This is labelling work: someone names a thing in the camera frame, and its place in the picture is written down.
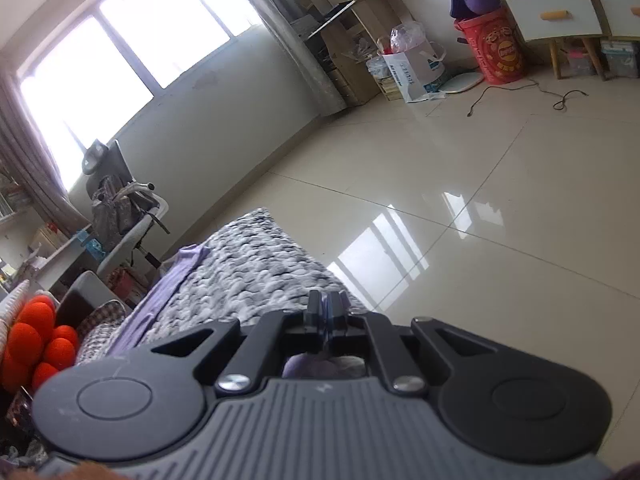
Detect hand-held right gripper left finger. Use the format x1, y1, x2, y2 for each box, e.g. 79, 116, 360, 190
150, 290, 328, 396

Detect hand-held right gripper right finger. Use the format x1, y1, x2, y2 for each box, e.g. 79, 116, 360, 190
327, 290, 501, 396

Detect purple pants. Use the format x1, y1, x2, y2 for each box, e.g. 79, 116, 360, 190
112, 245, 368, 381

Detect pink storage basket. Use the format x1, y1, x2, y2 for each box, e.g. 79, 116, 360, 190
107, 267, 151, 306

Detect grey backpack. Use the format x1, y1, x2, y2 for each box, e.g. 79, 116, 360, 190
91, 176, 156, 251

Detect blue patterned box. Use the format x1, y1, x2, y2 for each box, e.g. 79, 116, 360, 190
75, 230, 103, 253

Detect white paper bag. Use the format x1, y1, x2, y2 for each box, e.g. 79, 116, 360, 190
382, 40, 447, 103

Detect grey office chair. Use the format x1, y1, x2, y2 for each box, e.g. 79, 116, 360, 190
81, 139, 171, 281

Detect white bathroom scale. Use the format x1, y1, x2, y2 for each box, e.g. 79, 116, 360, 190
442, 72, 486, 96

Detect white desk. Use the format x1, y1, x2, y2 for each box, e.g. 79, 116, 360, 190
0, 220, 101, 296

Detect beige curtain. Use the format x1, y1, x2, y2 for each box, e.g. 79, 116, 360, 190
220, 0, 348, 118

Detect orange pumpkin cushion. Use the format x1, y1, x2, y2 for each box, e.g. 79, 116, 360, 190
0, 295, 81, 396

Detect white pillow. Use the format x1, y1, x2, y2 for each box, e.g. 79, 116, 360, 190
0, 280, 32, 321

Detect smartphone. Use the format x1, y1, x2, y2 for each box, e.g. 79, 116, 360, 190
6, 385, 36, 436

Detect red bucket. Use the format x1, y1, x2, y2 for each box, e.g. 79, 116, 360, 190
454, 7, 527, 86

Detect patterned grey curtain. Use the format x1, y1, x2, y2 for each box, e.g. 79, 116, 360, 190
0, 67, 93, 238

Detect window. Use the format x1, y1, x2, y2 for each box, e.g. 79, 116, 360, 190
17, 0, 263, 191

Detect clear storage box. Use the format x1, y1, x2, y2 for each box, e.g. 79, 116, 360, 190
600, 40, 640, 79
565, 47, 593, 77

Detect white drawer cabinet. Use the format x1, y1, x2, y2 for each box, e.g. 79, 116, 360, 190
482, 0, 640, 81

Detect black floor cable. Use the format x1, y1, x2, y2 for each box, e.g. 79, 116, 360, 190
467, 80, 591, 118

